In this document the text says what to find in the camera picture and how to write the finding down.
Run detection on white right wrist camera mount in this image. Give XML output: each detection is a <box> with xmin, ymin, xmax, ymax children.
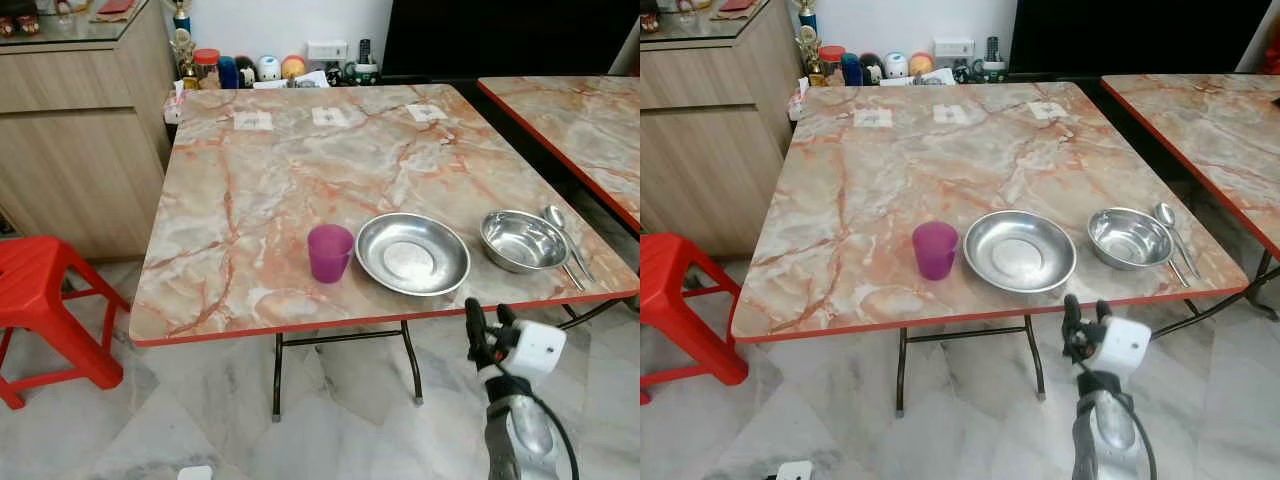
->
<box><xmin>1095</xmin><ymin>316</ymin><xmax>1153</xmax><ymax>377</ymax></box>
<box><xmin>511</xmin><ymin>321</ymin><xmax>568</xmax><ymax>382</ymax></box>

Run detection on wooden cabinet with glass top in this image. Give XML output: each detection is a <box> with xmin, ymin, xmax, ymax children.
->
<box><xmin>640</xmin><ymin>0</ymin><xmax>807</xmax><ymax>262</ymax></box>
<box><xmin>0</xmin><ymin>0</ymin><xmax>180</xmax><ymax>264</ymax></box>

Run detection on gold trophy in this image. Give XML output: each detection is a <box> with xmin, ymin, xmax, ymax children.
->
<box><xmin>795</xmin><ymin>0</ymin><xmax>823</xmax><ymax>81</ymax></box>
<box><xmin>170</xmin><ymin>0</ymin><xmax>198</xmax><ymax>83</ymax></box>

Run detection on purple plastic cup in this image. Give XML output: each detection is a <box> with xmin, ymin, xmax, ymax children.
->
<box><xmin>307</xmin><ymin>224</ymin><xmax>356</xmax><ymax>284</ymax></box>
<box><xmin>911</xmin><ymin>221</ymin><xmax>960</xmax><ymax>282</ymax></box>

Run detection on steel bowl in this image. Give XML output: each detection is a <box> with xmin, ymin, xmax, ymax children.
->
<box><xmin>480</xmin><ymin>209</ymin><xmax>571</xmax><ymax>274</ymax></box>
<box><xmin>1087</xmin><ymin>207</ymin><xmax>1173</xmax><ymax>271</ymax></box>

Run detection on steel spoon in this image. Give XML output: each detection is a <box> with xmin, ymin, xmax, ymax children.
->
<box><xmin>541</xmin><ymin>205</ymin><xmax>597</xmax><ymax>285</ymax></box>
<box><xmin>1153</xmin><ymin>202</ymin><xmax>1202</xmax><ymax>281</ymax></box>

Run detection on shallow steel plate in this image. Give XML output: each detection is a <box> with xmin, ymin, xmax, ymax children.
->
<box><xmin>963</xmin><ymin>210</ymin><xmax>1078</xmax><ymax>295</ymax></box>
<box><xmin>355</xmin><ymin>212</ymin><xmax>472</xmax><ymax>298</ymax></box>

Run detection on red plastic stool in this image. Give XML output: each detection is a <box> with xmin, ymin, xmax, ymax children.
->
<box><xmin>0</xmin><ymin>236</ymin><xmax>132</xmax><ymax>411</ymax></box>
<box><xmin>640</xmin><ymin>232</ymin><xmax>750</xmax><ymax>406</ymax></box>

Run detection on plain marble folding table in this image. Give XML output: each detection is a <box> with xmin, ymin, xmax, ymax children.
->
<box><xmin>1100</xmin><ymin>73</ymin><xmax>1280</xmax><ymax>323</ymax></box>
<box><xmin>477</xmin><ymin>75</ymin><xmax>641</xmax><ymax>234</ymax></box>

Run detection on black television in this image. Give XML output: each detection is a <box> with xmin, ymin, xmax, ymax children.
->
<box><xmin>381</xmin><ymin>0</ymin><xmax>641</xmax><ymax>80</ymax></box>
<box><xmin>1007</xmin><ymin>0</ymin><xmax>1273</xmax><ymax>77</ymax></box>

